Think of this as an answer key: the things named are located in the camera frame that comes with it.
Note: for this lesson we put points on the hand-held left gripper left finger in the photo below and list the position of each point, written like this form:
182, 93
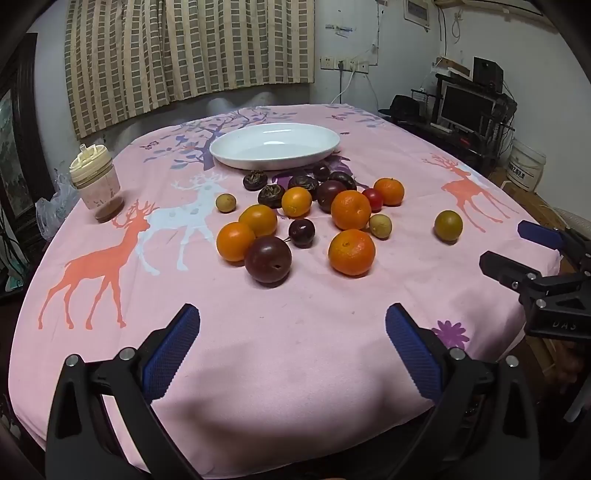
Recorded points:
171, 355

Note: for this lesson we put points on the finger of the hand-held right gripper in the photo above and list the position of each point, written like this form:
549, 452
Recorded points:
538, 233
503, 267

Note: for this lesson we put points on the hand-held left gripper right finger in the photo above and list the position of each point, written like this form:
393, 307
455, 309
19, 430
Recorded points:
411, 353

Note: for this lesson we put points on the orange mandarin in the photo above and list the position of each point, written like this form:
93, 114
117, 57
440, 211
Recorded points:
389, 191
352, 252
351, 210
296, 201
258, 220
235, 241

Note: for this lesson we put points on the small yellow-green plum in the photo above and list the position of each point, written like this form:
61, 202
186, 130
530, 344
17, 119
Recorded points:
226, 202
380, 225

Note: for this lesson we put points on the small red tomato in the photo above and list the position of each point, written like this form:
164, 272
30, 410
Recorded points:
374, 199

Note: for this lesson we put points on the wrinkled dark passion fruit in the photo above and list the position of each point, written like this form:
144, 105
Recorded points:
303, 182
270, 196
255, 180

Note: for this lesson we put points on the white oval plate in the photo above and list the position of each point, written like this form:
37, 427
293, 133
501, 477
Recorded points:
275, 145

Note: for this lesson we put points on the white plastic bucket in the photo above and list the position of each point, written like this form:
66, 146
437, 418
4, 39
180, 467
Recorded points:
525, 166

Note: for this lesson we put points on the computer monitor on stand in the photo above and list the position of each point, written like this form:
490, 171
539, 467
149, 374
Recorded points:
485, 147

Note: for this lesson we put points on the pink deer-print tablecloth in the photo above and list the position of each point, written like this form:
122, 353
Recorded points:
300, 346

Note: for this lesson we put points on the small dark plum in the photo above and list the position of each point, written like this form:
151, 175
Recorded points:
302, 232

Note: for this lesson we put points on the black speaker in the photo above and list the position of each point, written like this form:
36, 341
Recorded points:
488, 74

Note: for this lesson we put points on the dark purple passion fruit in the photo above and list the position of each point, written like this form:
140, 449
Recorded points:
344, 178

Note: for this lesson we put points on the black hat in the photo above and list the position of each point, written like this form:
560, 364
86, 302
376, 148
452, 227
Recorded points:
401, 107

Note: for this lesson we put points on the cardboard box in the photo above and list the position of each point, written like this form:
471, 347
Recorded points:
455, 67

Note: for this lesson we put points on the plastic jar with cream lid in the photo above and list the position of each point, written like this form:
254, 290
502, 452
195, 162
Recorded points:
94, 184

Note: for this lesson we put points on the clear plastic bag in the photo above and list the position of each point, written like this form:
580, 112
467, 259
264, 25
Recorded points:
55, 207

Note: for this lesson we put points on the small purple passion fruit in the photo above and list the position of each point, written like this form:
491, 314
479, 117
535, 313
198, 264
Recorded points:
322, 172

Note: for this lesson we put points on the white air conditioner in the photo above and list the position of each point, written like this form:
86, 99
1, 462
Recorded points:
485, 3

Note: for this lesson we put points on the dark framed picture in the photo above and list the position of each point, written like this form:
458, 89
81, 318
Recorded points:
18, 138

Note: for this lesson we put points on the beige checked curtain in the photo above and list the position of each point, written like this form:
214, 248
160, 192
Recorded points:
184, 46

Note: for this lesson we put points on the white wall panel box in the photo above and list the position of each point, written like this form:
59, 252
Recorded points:
417, 14

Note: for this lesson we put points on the white wall outlet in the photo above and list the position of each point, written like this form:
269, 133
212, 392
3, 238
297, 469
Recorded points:
328, 63

